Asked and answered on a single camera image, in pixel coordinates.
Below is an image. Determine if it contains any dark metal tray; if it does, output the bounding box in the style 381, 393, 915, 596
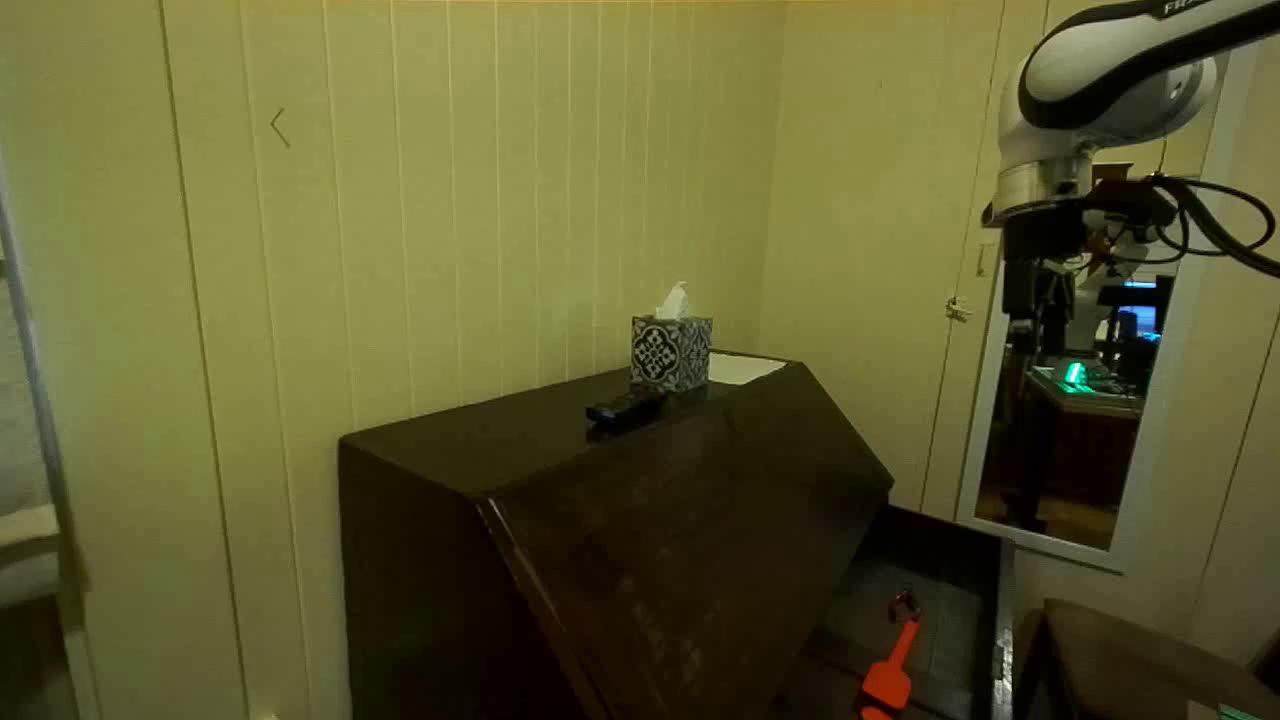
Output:
785, 503, 1019, 720

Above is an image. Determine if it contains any black remote control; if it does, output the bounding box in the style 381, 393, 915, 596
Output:
580, 385, 673, 433

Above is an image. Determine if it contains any white framed mirror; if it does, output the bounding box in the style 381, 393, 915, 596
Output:
950, 257, 1188, 576

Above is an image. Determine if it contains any white paper sheet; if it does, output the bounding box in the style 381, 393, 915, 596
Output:
704, 348, 786, 393

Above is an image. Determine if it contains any white tissue square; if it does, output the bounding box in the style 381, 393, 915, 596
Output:
650, 279, 695, 323

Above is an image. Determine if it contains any white shelf frame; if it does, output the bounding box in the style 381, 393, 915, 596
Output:
0, 184, 99, 720

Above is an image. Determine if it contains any blue patterned tissue box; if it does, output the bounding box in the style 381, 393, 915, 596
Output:
626, 310, 715, 395

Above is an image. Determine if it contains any dark wooden desk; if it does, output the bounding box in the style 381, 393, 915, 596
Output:
337, 350, 896, 720

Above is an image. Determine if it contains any brown wooden side table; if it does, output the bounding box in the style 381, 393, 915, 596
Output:
1016, 596, 1280, 720

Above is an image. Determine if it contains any black robot wrist cable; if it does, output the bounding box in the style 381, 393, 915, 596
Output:
1087, 173, 1280, 287

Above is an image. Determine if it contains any orange clamp tool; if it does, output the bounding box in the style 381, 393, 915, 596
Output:
855, 590, 926, 720

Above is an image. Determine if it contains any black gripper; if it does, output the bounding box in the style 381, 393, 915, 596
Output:
1000, 206, 1087, 328

